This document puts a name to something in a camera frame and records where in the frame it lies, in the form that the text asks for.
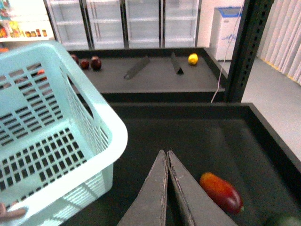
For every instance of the orange tomato fruit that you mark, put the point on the orange tomato fruit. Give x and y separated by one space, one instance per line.
41 75

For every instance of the glass door refrigerator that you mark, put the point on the glass door refrigerator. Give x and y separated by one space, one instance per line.
118 24

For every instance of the grey shelf divider right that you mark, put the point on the grey shelf divider right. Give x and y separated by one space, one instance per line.
176 65

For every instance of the light blue plastic basket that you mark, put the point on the light blue plastic basket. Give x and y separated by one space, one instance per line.
59 138

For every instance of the red orange mango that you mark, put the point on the red orange mango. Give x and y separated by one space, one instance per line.
222 193

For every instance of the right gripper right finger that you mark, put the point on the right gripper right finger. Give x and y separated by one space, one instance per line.
196 207

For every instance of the small dark red fruit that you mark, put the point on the small dark red fruit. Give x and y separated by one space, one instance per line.
84 64

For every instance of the grey shelf divider left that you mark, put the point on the grey shelf divider left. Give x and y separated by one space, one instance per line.
134 70

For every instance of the yellow lemon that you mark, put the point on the yellow lemon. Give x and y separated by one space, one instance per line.
193 59

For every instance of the right dark rack post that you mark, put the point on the right dark rack post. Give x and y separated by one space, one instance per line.
254 17

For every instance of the white blue chest freezer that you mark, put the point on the white blue chest freezer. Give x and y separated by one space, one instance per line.
224 32

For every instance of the dark red fruit back middle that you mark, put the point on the dark red fruit back middle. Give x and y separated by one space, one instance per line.
75 58

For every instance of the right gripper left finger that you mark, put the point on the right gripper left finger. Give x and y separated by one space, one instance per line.
149 207

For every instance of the white vertical blinds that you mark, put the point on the white vertical blinds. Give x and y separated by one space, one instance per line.
280 45

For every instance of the yellow label bottles row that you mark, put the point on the yellow label bottles row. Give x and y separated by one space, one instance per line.
10 29

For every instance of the grey shelf divider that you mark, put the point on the grey shelf divider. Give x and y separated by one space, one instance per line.
176 65
134 70

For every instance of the green avocado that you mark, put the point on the green avocado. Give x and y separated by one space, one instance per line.
283 221

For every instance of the dark red fruit back right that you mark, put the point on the dark red fruit back right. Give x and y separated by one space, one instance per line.
96 63

